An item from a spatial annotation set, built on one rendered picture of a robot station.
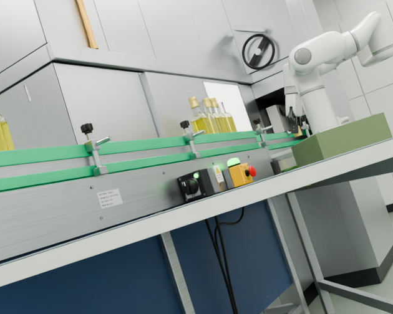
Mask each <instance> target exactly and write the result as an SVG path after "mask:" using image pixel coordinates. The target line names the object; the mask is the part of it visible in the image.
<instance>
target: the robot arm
mask: <svg viewBox="0 0 393 314"><path fill-rule="evenodd" d="M355 56H357V57H358V59H359V61H360V63H361V65H362V66H363V67H370V66H373V65H376V64H378V63H379V62H382V61H384V60H386V59H388V58H390V57H392V56H393V38H392V36H391V33H390V31H389V28H388V26H387V24H386V22H385V20H384V18H383V16H382V14H381V13H379V12H377V11H375V12H372V13H370V14H368V15H366V16H365V17H364V18H362V19H361V20H360V21H359V22H358V23H357V24H356V25H355V26H354V27H353V28H352V29H349V30H348V31H346V32H343V33H342V34H340V33H339V32H335V31H330V32H325V33H323V34H321V35H319V36H317V37H314V38H312V39H310V40H308V41H306V42H303V43H302V44H300V45H297V46H296V47H295V48H294V49H293V50H292V51H291V52H290V54H289V61H288V63H286V64H284V65H283V78H284V94H285V95H286V117H288V118H289V119H290V124H291V134H294V133H299V130H298V126H299V127H300V129H301V116H302V115H303V108H304V112H305V114H306V117H307V119H308V122H309V126H310V127H311V131H312V133H313V135H314V134H316V133H318V132H322V131H326V130H329V129H331V128H335V127H337V126H341V125H342V123H344V122H347V121H349V117H343V118H339V117H336V116H335V114H334V111H333V109H332V106H331V102H330V101H329V97H328V95H327V92H326V89H325V86H324V84H323V81H322V78H321V76H322V75H324V74H326V73H328V72H330V71H332V70H334V69H335V68H336V67H337V66H338V65H340V64H341V63H342V62H344V61H346V60H348V59H350V58H353V57H355ZM302 105H303V108H302ZM311 136H312V135H311ZM309 137H310V136H309Z"/></svg>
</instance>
